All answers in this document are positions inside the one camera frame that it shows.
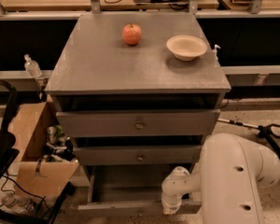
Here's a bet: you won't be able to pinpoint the cans inside cardboard box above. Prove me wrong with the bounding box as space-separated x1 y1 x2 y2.
43 125 75 162

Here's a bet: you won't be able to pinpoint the grey bottom drawer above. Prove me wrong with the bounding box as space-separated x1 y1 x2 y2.
77 164 203 218

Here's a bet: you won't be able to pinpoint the grey top drawer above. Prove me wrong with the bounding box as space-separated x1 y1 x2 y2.
57 109 220 137

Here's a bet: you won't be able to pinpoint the clear sanitizer bottle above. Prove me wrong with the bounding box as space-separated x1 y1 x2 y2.
24 54 42 78

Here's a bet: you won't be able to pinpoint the white pump bottle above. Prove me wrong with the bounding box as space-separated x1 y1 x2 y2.
212 44 221 60

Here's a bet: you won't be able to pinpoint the grey drawer cabinet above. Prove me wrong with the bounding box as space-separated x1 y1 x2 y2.
44 12 232 188

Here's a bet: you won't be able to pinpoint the brown cardboard box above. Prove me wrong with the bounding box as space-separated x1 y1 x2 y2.
9 103 78 197

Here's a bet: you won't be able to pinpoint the grey drawer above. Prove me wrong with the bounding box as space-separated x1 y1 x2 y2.
57 109 220 137
77 164 203 218
74 146 201 166

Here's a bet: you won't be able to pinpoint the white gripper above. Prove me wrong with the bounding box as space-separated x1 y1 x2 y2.
161 166 190 215

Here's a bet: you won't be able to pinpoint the black floor stand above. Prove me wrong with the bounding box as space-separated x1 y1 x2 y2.
218 119 280 159

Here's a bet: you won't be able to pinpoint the white paper bowl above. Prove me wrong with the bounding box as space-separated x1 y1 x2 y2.
166 35 207 62

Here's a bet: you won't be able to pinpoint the grey middle drawer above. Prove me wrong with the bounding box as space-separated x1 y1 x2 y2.
74 146 201 166

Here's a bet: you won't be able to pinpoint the black cart frame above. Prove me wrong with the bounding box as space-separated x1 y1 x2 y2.
0 80 74 224

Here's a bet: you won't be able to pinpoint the red apple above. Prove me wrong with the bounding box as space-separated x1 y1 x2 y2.
122 23 142 46

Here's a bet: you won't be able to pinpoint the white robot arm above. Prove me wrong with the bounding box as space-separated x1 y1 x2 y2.
161 133 280 224

